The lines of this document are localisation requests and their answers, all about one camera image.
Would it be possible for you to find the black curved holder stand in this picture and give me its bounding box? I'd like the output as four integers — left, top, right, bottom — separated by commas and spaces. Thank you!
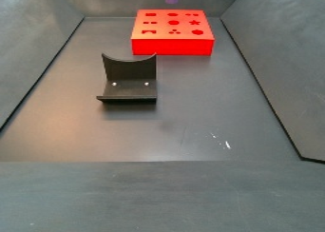
96, 54, 158, 103

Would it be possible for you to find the red shape sorter box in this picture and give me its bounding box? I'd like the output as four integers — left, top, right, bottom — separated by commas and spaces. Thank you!
131, 10, 214, 56

